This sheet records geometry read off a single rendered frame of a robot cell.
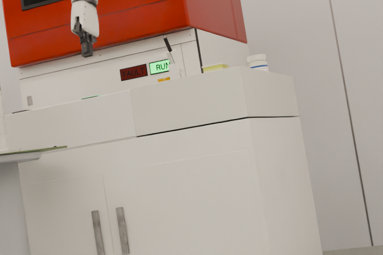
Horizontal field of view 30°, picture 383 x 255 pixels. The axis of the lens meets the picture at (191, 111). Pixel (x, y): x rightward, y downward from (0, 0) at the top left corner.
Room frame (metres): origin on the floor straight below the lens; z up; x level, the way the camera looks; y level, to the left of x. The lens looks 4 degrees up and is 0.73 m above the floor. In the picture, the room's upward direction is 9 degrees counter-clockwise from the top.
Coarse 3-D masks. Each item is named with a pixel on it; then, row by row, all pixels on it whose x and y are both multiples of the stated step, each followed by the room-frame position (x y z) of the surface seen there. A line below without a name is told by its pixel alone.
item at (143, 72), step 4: (128, 68) 2.80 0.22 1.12; (132, 68) 2.80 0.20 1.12; (136, 68) 2.79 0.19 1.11; (140, 68) 2.78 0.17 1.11; (144, 68) 2.78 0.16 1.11; (124, 72) 2.81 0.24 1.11; (128, 72) 2.80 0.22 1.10; (132, 72) 2.80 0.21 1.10; (136, 72) 2.79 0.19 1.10; (140, 72) 2.79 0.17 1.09; (144, 72) 2.78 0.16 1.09; (124, 76) 2.81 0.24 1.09; (128, 76) 2.80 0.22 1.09; (132, 76) 2.80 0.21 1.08; (136, 76) 2.79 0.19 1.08
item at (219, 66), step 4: (212, 64) 2.39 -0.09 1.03; (216, 64) 2.38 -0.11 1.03; (220, 64) 2.38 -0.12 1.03; (224, 64) 2.40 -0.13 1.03; (228, 64) 2.44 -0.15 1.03; (204, 68) 2.40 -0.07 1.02; (208, 68) 2.40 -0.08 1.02; (212, 68) 2.39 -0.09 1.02; (216, 68) 2.39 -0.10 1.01; (220, 68) 2.38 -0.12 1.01; (224, 68) 2.40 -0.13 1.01; (204, 72) 2.40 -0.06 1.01
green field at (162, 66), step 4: (168, 60) 2.74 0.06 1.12; (152, 64) 2.76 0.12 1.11; (156, 64) 2.76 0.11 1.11; (160, 64) 2.75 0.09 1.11; (164, 64) 2.75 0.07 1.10; (168, 64) 2.74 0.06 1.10; (152, 68) 2.77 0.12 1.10; (156, 68) 2.76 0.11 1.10; (160, 68) 2.75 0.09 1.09; (164, 68) 2.75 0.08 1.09; (168, 68) 2.74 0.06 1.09; (152, 72) 2.77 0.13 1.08; (156, 72) 2.76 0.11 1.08
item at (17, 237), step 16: (0, 160) 1.91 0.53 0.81; (16, 160) 1.96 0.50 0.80; (32, 160) 2.16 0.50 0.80; (0, 176) 2.01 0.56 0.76; (16, 176) 2.06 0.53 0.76; (0, 192) 2.01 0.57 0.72; (16, 192) 2.05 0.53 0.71; (0, 208) 2.01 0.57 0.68; (16, 208) 2.04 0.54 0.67; (0, 224) 2.01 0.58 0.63; (16, 224) 2.04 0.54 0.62; (0, 240) 2.00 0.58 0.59; (16, 240) 2.03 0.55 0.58
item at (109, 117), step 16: (112, 96) 2.14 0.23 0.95; (128, 96) 2.12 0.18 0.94; (32, 112) 2.24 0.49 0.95; (48, 112) 2.22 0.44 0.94; (64, 112) 2.20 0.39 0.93; (80, 112) 2.18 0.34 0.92; (96, 112) 2.16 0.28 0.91; (112, 112) 2.14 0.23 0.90; (128, 112) 2.12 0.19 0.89; (16, 128) 2.27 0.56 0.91; (32, 128) 2.25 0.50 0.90; (48, 128) 2.22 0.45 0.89; (64, 128) 2.20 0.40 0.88; (80, 128) 2.18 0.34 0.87; (96, 128) 2.16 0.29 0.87; (112, 128) 2.14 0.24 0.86; (128, 128) 2.12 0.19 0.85; (16, 144) 2.27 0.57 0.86; (32, 144) 2.25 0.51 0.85; (48, 144) 2.23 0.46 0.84; (64, 144) 2.21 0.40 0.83; (80, 144) 2.19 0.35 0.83
